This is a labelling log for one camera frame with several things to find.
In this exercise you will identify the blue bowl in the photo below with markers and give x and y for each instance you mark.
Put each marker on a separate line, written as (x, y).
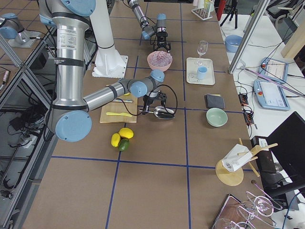
(232, 43)

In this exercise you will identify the wooden cutting board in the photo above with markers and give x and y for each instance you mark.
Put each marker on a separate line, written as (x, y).
(116, 112)

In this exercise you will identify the grey folded cloth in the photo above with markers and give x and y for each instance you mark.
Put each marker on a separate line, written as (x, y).
(214, 101)

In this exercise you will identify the clear wine glass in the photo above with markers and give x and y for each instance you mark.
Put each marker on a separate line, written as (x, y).
(201, 50)

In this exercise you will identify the white wire cup rack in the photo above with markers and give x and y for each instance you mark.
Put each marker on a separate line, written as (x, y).
(203, 9)

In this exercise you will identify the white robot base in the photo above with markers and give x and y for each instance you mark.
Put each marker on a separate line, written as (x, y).
(108, 63)

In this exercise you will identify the yellow lemon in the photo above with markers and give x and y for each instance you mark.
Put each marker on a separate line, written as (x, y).
(126, 133)
(115, 139)

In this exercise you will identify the aluminium frame post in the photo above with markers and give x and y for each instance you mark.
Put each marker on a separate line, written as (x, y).
(262, 5)

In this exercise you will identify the yellow plastic knife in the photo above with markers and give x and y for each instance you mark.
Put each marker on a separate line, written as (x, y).
(119, 114)

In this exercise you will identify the cream bear tray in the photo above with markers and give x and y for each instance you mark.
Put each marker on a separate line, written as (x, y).
(191, 71)

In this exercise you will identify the metal rod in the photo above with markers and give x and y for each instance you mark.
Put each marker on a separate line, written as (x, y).
(122, 100)

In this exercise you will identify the black monitor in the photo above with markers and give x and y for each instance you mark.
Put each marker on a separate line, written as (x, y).
(290, 153)

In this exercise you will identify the green lime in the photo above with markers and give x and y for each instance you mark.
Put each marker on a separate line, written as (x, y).
(123, 144)

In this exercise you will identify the teach pendant tablet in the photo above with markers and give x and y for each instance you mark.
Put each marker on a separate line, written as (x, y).
(276, 70)
(270, 96)

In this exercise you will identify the wooden cup stand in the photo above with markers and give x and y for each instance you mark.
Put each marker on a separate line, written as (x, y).
(229, 169)

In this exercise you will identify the light blue cup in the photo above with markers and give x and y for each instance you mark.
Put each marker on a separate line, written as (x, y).
(201, 72)

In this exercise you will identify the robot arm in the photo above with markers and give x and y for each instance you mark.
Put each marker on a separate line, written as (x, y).
(69, 117)
(158, 30)

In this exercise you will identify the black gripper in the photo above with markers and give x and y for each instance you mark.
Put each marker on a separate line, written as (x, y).
(148, 100)
(162, 38)

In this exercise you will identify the metal ice scoop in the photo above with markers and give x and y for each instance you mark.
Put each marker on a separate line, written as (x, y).
(161, 112)

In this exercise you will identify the pink bowl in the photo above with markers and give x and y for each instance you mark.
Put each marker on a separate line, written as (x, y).
(163, 69)

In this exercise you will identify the clear ice cubes pile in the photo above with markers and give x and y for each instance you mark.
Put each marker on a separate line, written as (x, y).
(160, 59)

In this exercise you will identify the green bowl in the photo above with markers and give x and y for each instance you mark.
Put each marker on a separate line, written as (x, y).
(216, 117)

